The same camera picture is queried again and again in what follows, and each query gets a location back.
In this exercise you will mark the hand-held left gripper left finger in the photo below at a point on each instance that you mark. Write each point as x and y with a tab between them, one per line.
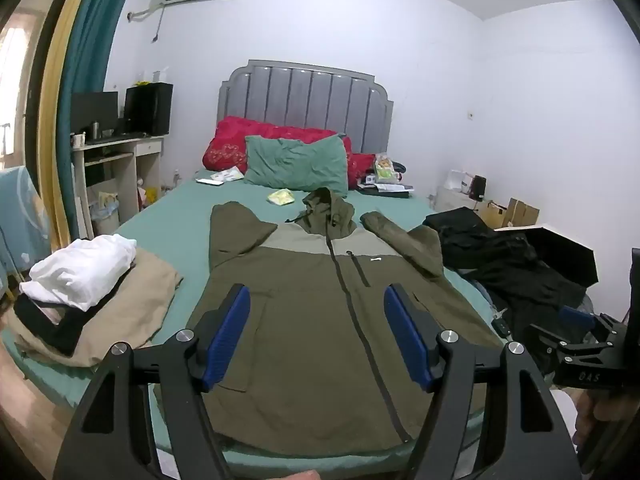
230	332

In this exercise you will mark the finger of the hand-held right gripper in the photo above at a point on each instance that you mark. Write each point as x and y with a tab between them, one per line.
560	347
575	316

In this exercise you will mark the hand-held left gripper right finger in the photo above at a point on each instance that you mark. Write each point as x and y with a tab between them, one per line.
407	335

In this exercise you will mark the olive green hooded jacket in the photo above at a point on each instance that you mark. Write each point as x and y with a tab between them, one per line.
300	310

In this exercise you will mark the person's right hand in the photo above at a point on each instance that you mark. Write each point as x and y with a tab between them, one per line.
586	412

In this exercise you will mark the black fleece garment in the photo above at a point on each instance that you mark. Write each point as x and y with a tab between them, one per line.
540	290

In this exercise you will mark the car key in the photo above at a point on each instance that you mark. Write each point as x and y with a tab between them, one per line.
501	327

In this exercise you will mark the black open case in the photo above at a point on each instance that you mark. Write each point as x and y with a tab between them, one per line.
555	255

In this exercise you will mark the beige folded garment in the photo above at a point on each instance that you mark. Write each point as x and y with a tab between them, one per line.
140	300

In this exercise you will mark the bed with green sheet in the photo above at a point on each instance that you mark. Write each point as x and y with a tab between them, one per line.
165	240

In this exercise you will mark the black jacket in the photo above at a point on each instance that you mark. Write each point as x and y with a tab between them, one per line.
465	235

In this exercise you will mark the brown cardboard box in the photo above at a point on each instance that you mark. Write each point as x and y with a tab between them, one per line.
492	215
522	212

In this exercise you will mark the black speaker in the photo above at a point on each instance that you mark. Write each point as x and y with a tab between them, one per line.
478	186

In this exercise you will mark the white folded cloth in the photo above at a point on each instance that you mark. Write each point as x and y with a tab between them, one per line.
80	270

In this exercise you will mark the white box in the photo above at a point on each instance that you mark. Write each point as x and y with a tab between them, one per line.
457	180

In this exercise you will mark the black folded garment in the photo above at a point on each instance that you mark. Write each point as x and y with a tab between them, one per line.
65	327

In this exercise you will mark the clear snack bag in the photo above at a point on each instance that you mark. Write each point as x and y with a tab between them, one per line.
387	170

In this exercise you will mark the trash bin with bag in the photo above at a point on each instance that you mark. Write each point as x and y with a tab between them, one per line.
105	215

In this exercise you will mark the small red cushion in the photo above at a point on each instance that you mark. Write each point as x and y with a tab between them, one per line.
359	165

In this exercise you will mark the green pillow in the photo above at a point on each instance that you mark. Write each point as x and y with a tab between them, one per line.
295	165

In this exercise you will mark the red embroidered pillow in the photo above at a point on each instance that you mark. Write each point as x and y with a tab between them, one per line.
230	145

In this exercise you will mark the white computer desk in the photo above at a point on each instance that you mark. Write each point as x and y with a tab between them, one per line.
145	152

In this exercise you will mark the black keyboard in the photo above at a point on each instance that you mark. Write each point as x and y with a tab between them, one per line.
125	136

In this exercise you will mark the pale blue fabric cover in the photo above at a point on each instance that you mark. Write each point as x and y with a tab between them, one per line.
22	225

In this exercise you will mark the black computer tower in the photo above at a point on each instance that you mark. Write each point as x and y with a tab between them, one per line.
149	109

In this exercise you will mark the steel tumbler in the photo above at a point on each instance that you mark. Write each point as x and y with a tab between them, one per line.
95	130

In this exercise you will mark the white mug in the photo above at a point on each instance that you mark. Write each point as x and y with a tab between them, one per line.
78	140

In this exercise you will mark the grey padded headboard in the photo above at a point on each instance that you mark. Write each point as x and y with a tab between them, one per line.
305	95

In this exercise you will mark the black computer monitor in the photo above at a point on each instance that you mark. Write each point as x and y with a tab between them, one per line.
95	112

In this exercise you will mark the yellow curtain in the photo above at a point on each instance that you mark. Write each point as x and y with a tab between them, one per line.
57	110

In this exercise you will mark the teal curtain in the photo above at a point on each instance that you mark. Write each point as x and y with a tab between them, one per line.
85	85

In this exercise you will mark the glass balcony door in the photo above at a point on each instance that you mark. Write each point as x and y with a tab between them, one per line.
25	60

